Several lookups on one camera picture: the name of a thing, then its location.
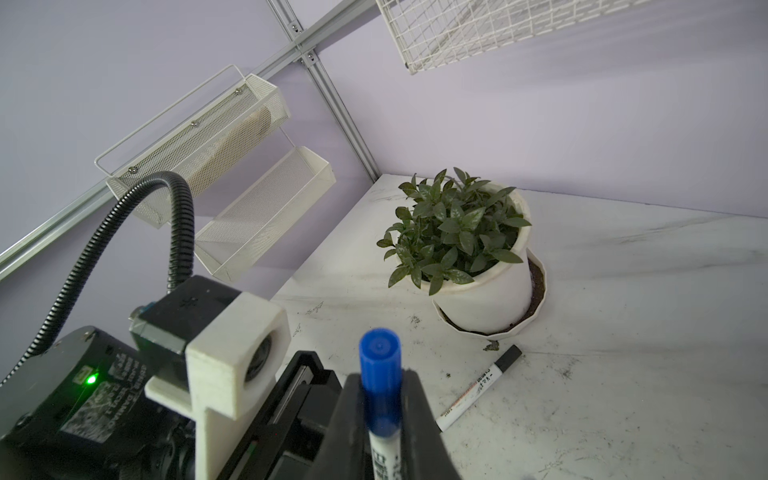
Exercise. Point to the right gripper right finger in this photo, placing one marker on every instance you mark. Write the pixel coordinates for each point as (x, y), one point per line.
(424, 454)

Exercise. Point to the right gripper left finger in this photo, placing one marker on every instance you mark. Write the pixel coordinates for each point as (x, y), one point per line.
(342, 452)

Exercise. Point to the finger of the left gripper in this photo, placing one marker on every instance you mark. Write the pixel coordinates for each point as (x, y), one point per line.
(286, 434)

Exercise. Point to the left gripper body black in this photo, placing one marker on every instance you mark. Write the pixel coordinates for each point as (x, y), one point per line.
(79, 411)

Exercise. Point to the blue pen cap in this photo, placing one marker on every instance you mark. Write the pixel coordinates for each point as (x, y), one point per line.
(381, 378)

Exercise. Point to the whiteboard marker black end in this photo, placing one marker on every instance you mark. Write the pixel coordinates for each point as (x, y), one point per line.
(482, 384)

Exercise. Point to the lower white mesh shelf basket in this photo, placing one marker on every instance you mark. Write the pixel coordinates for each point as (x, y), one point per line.
(234, 240)

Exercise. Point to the white mesh shelf basket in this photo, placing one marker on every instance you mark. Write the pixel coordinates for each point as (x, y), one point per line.
(215, 118)
(234, 240)

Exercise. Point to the potted green plant white pot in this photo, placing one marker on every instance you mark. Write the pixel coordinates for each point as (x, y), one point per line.
(464, 241)

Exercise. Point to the beige cloth in basket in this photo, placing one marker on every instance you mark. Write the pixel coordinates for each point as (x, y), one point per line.
(218, 157)

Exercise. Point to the upper white mesh shelf basket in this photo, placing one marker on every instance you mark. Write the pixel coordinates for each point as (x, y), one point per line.
(215, 118)

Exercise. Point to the white wire wall basket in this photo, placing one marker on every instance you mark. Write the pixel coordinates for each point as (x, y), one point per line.
(434, 33)

